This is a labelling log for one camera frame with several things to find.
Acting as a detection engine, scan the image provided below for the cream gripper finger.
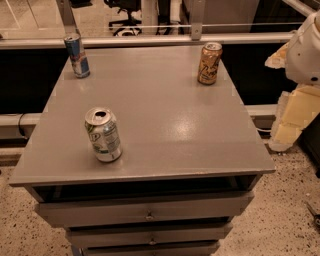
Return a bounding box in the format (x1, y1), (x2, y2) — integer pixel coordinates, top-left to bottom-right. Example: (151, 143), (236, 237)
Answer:
(268, 84), (320, 152)
(265, 43), (289, 69)

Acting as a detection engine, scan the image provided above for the green white 7up can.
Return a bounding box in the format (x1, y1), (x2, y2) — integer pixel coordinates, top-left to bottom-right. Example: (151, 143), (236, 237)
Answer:
(85, 107), (122, 162)

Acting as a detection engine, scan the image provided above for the orange soda can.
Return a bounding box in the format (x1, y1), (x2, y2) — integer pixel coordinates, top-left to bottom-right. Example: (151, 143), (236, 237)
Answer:
(197, 42), (223, 85)

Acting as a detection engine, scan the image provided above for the blue silver energy drink can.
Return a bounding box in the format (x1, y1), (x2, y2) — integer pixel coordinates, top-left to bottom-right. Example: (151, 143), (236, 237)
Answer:
(64, 33), (90, 78)

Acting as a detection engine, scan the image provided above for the black tool on floor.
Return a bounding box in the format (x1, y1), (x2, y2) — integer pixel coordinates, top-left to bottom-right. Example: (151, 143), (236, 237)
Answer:
(306, 202), (320, 229)

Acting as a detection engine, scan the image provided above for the grey drawer cabinet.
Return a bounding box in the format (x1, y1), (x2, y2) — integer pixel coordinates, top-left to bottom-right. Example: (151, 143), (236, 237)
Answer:
(9, 44), (277, 256)

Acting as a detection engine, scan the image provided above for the black office chair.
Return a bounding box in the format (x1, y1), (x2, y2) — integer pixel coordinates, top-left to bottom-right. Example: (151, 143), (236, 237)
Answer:
(103, 0), (143, 37)

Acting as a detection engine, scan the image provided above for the bottom grey drawer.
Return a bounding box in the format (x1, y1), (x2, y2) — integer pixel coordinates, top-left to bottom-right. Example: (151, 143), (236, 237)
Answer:
(84, 241), (220, 256)

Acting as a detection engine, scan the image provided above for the grey drawer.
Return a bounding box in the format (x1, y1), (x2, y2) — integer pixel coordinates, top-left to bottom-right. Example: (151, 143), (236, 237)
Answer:
(66, 222), (232, 248)
(35, 192), (254, 227)
(84, 241), (220, 256)

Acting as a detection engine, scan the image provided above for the middle grey drawer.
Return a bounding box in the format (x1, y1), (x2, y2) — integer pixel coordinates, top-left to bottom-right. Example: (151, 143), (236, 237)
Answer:
(66, 222), (232, 248)

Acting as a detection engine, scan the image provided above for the top grey drawer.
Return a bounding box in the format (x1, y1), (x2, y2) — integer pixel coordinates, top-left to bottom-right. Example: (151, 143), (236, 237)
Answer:
(35, 192), (254, 227)

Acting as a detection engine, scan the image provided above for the metal railing frame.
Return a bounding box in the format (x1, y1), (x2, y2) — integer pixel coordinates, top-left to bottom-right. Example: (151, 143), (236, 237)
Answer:
(0, 0), (319, 49)

